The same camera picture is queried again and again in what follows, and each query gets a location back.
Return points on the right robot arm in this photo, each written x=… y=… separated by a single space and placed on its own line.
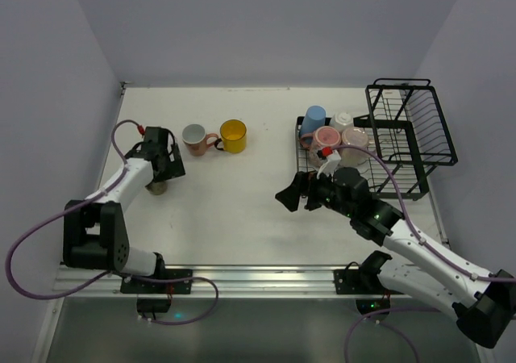
x=481 y=302

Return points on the black two-tier dish rack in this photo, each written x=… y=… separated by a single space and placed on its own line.
x=408 y=131

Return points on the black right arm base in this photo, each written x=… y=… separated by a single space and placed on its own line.
x=363 y=286

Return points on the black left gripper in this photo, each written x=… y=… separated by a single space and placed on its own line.
x=172 y=168

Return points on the salmon polka dot mug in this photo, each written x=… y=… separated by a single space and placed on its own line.
x=197 y=140

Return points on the light blue plastic cup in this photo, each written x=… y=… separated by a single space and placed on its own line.
x=314 y=118

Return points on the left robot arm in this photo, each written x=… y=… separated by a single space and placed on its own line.
x=95 y=235

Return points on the white ceramic cup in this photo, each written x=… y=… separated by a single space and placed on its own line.
x=341 y=120

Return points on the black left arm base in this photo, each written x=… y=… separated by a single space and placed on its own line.
x=156 y=298

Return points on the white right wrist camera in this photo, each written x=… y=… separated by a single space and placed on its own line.
x=330 y=158

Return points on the small speckled glass cup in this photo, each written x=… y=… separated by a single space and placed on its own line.
x=157 y=188

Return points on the aluminium mounting rail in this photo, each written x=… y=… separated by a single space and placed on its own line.
x=233 y=281

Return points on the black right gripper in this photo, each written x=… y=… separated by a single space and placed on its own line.
x=308 y=192

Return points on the yellow ceramic mug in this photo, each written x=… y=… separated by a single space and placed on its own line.
x=233 y=137

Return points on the pink smiley face mug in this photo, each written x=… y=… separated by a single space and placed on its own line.
x=323 y=137

